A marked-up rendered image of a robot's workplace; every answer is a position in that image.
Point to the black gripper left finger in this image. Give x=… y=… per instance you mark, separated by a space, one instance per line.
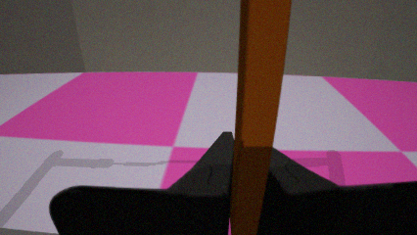
x=196 y=204

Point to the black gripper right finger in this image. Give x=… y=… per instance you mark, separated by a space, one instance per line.
x=298 y=201

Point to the orange handle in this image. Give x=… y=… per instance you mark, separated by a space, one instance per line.
x=264 y=27

